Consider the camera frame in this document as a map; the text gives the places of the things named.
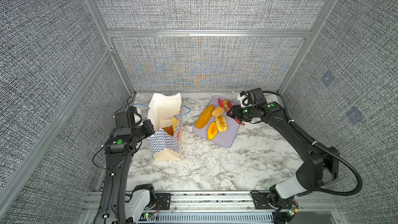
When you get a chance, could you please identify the red kitchen tongs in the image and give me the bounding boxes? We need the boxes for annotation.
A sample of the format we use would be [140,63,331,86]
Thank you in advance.
[218,98,245,126]

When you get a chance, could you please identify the golden oval bread roll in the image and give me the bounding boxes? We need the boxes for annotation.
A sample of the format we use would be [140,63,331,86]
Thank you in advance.
[211,107,225,117]

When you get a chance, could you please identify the aluminium front rail frame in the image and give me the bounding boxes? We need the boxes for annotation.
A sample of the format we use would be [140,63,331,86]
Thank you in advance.
[77,190,349,224]

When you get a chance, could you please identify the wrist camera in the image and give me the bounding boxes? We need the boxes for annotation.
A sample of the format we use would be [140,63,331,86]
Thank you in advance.
[114,106,143,129]
[237,88,267,107]

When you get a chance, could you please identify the dark orange oval bread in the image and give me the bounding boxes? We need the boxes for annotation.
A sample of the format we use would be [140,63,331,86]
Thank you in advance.
[163,125,174,136]

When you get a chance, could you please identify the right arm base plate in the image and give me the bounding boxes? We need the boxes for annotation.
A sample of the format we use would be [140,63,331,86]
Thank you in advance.
[250,190,278,210]

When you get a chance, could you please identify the lilac plastic tray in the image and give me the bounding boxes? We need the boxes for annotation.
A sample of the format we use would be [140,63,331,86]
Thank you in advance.
[193,95,241,148]

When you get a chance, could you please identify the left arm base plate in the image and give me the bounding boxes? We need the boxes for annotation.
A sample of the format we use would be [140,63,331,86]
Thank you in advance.
[145,193,172,212]

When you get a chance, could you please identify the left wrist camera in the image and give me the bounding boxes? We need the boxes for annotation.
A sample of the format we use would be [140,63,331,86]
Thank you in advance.
[114,106,143,129]

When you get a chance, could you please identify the long orange baguette bread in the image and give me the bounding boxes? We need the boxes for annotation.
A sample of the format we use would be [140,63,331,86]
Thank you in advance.
[196,105,215,129]

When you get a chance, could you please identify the blue checkered paper bag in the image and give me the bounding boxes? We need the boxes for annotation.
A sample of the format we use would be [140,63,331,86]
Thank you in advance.
[146,93,191,161]

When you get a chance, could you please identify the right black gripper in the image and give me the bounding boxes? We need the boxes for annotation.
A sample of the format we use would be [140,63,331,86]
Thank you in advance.
[226,104,257,121]

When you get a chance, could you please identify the ridged yellow spiral bread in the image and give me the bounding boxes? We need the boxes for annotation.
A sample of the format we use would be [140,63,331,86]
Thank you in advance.
[172,117,178,133]

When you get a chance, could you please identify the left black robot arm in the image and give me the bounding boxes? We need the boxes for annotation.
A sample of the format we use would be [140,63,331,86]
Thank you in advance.
[94,120,154,224]

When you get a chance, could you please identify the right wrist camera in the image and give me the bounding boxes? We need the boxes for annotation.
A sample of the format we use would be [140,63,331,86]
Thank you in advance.
[237,88,267,107]

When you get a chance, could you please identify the small yellow croissant bread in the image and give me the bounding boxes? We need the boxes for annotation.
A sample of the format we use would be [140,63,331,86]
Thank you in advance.
[223,100,230,110]

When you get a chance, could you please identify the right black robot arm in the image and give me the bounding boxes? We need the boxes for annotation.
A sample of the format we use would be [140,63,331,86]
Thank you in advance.
[227,102,339,208]

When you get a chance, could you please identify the black corrugated cable conduit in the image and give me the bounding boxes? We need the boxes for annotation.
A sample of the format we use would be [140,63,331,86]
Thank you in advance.
[263,91,363,197]

